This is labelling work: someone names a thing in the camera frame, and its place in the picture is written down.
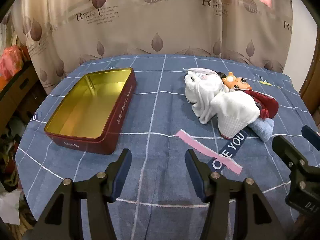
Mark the white waffle cloth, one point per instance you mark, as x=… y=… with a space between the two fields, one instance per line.
x=235 y=112

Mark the black hair clip with net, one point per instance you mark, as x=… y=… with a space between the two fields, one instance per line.
x=221 y=74

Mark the dark clutter pile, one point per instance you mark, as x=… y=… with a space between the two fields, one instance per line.
x=11 y=150

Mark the red tin box gold interior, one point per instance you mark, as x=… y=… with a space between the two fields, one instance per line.
x=75 y=105

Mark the brown wooden frame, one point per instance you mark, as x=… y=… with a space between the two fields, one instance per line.
x=311 y=92

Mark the beige leaf print curtain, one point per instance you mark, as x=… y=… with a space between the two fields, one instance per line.
x=150 y=30

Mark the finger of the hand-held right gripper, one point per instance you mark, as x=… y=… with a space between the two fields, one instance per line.
x=310 y=135
x=287 y=150

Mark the white plastic bag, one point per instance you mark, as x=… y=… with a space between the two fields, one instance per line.
x=8 y=207

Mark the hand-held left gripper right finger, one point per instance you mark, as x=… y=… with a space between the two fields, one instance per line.
x=196 y=177

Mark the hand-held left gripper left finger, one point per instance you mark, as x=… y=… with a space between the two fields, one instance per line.
x=122 y=175

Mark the white floral print packet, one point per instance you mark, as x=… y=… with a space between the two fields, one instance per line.
x=200 y=70

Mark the red plastic bag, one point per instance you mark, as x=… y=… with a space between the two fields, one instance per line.
x=11 y=60

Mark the orange box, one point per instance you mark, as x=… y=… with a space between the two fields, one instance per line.
x=3 y=82

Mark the orange rubber animal toy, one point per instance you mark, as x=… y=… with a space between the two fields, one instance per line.
x=233 y=81

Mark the dark red cloth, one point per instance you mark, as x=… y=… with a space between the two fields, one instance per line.
x=267 y=105

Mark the light blue cloth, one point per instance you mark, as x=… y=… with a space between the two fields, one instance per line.
x=262 y=128

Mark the blue plaid bed sheet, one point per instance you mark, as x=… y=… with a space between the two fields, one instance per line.
x=162 y=105

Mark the white fluffy cloth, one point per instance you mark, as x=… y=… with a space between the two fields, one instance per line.
x=200 y=92

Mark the white teal tissue packet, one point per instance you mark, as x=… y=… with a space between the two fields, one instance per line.
x=206 y=77

